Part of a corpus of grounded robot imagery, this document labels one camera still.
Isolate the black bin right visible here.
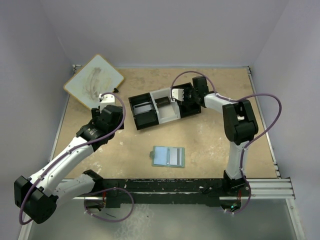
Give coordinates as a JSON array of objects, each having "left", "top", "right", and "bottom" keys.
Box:
[{"left": 173, "top": 82, "right": 202, "bottom": 119}]

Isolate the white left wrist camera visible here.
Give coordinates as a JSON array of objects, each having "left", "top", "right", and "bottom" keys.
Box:
[{"left": 98, "top": 93, "right": 116, "bottom": 105}]

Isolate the white middle bin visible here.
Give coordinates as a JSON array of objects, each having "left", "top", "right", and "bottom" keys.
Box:
[{"left": 150, "top": 87, "right": 181, "bottom": 125}]

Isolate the yellow rimmed whiteboard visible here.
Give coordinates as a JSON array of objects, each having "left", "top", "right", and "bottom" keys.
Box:
[{"left": 63, "top": 54, "right": 125, "bottom": 109}]

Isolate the card with magnetic stripe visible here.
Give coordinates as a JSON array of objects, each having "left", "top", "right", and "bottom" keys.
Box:
[{"left": 168, "top": 147, "right": 184, "bottom": 167}]

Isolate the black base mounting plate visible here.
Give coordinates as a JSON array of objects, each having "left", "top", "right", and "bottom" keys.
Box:
[{"left": 77, "top": 177, "right": 252, "bottom": 210}]

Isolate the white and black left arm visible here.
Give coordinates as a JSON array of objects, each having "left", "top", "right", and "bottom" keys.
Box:
[{"left": 14, "top": 104, "right": 126, "bottom": 225}]

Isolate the black bin left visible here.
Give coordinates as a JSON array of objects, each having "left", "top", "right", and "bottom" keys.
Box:
[{"left": 128, "top": 93, "right": 159, "bottom": 131}]

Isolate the green leather card holder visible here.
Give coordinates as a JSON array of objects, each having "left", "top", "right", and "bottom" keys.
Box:
[{"left": 149, "top": 146, "right": 185, "bottom": 168}]

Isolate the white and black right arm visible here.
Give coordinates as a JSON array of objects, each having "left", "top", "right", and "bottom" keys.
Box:
[{"left": 184, "top": 76, "right": 259, "bottom": 196}]

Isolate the black bin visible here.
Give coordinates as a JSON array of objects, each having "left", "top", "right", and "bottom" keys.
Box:
[
  {"left": 128, "top": 93, "right": 159, "bottom": 131},
  {"left": 173, "top": 82, "right": 202, "bottom": 119}
]

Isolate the silver VIP card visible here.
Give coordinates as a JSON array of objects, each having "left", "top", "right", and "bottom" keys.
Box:
[{"left": 133, "top": 104, "right": 153, "bottom": 115}]

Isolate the black card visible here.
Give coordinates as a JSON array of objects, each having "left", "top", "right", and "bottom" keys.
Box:
[{"left": 154, "top": 96, "right": 171, "bottom": 108}]

